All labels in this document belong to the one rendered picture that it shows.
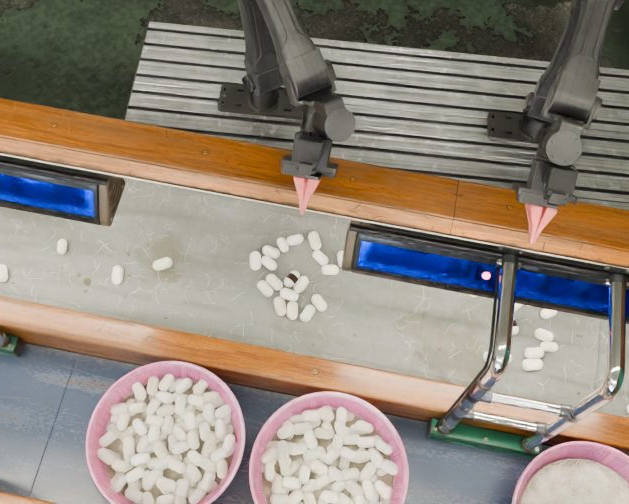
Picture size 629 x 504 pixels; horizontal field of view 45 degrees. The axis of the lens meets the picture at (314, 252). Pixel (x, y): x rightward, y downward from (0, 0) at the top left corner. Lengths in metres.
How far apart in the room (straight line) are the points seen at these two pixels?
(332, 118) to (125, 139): 0.48
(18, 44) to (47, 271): 1.46
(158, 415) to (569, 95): 0.89
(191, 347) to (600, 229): 0.82
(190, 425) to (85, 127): 0.65
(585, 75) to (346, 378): 0.66
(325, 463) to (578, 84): 0.77
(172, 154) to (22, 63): 1.31
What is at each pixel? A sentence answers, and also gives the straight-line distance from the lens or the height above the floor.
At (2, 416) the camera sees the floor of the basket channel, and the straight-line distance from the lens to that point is 1.51.
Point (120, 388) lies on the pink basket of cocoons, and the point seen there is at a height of 0.75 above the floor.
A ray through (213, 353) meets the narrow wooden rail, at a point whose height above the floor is 0.76.
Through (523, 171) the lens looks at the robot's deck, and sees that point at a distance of 1.70.
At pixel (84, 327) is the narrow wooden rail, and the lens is 1.42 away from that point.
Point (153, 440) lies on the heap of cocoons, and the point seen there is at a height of 0.74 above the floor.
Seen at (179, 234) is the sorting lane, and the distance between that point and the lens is 1.49.
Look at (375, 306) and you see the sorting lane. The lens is 1.42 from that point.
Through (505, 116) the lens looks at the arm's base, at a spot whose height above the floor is 0.68.
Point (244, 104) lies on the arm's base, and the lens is 1.71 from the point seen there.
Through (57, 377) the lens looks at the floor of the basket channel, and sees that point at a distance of 1.50.
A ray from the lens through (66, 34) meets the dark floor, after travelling 2.83.
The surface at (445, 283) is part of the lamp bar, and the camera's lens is 1.10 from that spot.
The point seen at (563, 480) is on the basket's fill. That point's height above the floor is 0.74.
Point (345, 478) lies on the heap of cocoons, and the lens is 1.33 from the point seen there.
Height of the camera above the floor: 2.06
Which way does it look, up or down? 65 degrees down
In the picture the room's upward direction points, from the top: 4 degrees clockwise
